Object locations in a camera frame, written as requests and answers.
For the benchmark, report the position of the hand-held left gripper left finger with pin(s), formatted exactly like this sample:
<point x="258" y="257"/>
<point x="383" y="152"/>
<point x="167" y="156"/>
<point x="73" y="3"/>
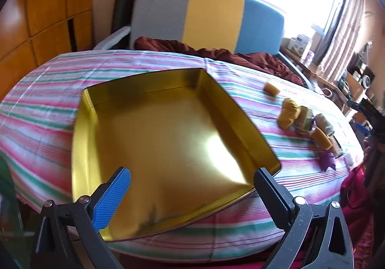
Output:
<point x="114" y="196"/>

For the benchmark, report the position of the wooden side table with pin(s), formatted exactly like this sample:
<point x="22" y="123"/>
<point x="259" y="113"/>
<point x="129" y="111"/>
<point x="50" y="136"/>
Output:
<point x="303" y="68"/>

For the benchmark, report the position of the wooden wardrobe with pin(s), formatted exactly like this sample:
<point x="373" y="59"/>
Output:
<point x="48" y="1"/>

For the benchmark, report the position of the cardboard box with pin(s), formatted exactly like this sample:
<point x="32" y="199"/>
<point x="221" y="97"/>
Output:
<point x="355" y="85"/>

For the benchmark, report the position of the striped tablecloth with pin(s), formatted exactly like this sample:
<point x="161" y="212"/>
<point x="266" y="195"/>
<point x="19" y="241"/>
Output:
<point x="45" y="91"/>

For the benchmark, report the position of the rice cracker packet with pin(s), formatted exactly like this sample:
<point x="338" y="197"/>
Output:
<point x="324" y="121"/>

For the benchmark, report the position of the dark red cloth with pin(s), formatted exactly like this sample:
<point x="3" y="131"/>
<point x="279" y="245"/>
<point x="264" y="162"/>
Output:
<point x="261" y="61"/>

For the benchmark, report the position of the metal tin box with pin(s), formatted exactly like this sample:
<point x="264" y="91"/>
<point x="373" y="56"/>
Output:
<point x="168" y="142"/>

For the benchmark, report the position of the white printed box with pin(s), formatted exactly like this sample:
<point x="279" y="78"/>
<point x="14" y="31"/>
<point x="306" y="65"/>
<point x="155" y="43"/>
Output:
<point x="300" y="44"/>

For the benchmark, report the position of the black rolled mat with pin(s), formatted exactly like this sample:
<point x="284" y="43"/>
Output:
<point x="126" y="1"/>

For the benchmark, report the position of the beige curtain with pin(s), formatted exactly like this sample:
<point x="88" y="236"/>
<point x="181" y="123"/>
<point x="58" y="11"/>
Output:
<point x="346" y="16"/>

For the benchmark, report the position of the white plastic-wrapped ball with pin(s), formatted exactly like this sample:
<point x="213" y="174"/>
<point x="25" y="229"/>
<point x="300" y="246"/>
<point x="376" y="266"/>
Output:
<point x="350" y="159"/>

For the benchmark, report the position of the grey yellow blue chair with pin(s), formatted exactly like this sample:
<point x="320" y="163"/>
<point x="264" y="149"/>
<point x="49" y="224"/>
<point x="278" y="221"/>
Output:
<point x="216" y="16"/>

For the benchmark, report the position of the purple snack packet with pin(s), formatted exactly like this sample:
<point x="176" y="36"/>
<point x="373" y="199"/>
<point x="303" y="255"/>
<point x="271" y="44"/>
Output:
<point x="327" y="160"/>

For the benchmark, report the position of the green snack box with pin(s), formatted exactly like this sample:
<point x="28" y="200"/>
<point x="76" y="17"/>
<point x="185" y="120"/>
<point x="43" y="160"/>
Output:
<point x="304" y="120"/>

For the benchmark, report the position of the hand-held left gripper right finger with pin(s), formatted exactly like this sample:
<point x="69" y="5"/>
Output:
<point x="272" y="196"/>

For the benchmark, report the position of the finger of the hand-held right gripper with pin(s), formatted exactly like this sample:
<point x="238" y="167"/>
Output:
<point x="365" y="109"/>
<point x="361" y="128"/>

